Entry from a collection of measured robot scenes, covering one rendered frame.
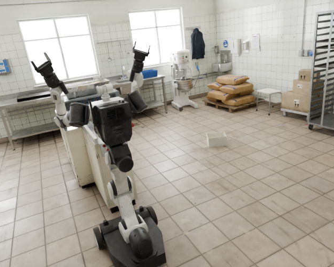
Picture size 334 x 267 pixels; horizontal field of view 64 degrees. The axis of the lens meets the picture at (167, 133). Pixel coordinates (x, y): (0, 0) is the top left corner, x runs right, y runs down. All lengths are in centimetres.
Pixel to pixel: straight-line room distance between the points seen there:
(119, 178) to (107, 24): 479
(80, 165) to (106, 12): 399
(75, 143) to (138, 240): 164
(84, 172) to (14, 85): 334
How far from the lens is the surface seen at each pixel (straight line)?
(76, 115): 187
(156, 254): 227
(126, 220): 234
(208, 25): 764
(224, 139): 429
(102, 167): 278
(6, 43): 633
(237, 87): 600
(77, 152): 341
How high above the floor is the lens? 176
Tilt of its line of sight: 20 degrees down
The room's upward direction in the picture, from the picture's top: 7 degrees counter-clockwise
